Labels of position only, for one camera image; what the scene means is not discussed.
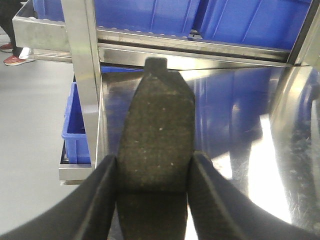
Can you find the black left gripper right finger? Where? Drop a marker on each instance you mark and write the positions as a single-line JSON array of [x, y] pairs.
[[221, 212]]

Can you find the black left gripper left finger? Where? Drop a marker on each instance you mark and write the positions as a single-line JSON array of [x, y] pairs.
[[85, 214]]

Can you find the brake pad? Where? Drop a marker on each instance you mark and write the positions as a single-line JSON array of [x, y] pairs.
[[155, 149]]

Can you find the small blue bin under rack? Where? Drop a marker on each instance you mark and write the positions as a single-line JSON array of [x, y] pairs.
[[73, 131]]

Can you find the large blue plastic crate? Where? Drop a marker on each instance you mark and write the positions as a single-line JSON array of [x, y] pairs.
[[264, 23]]

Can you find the blue plastic crate left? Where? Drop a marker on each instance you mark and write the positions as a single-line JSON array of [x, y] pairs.
[[162, 17]]

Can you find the person in dark shirt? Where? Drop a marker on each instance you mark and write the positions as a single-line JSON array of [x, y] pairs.
[[8, 9]]

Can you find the stainless steel rack frame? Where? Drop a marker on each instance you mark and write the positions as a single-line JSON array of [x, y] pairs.
[[79, 41]]

